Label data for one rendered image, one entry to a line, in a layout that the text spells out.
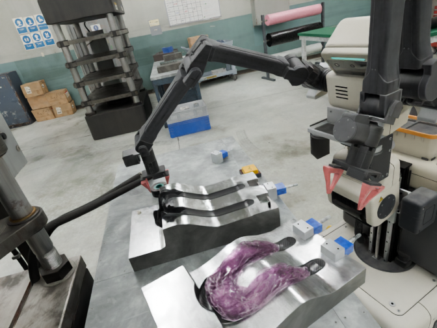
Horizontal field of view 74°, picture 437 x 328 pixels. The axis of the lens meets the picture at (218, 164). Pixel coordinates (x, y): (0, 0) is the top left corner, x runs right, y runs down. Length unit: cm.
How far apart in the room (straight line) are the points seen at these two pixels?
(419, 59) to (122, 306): 99
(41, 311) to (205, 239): 53
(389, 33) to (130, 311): 92
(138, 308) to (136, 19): 677
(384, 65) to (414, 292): 110
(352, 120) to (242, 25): 688
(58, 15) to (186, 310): 447
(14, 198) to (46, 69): 687
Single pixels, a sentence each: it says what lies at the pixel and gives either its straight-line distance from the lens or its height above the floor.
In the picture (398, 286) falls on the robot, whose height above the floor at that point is 28.
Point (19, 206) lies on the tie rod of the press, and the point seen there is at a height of 108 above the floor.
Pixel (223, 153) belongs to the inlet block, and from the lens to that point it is 148.
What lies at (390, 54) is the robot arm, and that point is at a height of 133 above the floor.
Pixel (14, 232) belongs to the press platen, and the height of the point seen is 104.
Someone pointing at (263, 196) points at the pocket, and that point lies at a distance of 105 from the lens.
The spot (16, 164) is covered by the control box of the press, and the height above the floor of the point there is 111.
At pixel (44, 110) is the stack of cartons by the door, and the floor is 21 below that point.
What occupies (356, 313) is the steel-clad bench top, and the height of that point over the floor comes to 80.
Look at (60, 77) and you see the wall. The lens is 775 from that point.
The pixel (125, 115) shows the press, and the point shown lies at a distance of 487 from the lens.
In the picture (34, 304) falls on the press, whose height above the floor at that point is 79.
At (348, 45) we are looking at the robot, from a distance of 102.
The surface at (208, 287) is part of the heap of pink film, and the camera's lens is 77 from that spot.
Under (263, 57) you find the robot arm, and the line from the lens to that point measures 107.
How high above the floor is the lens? 148
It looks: 27 degrees down
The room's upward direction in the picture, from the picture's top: 11 degrees counter-clockwise
